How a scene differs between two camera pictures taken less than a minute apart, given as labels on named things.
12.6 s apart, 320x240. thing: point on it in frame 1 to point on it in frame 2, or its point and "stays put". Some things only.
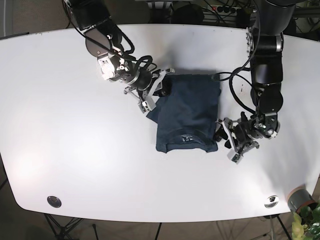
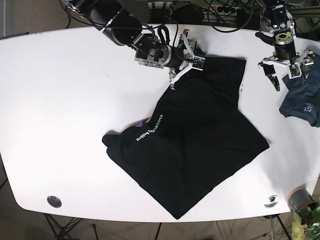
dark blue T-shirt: x=188 y=117 to x=303 y=99
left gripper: x=148 y=81 to x=186 y=56
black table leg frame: x=60 y=231 stays put
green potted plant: x=306 y=224 stays put
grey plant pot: x=300 y=197 stays put
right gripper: x=238 y=133 to x=300 y=63
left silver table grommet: x=54 y=201 stays put
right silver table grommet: x=271 y=201 stays put
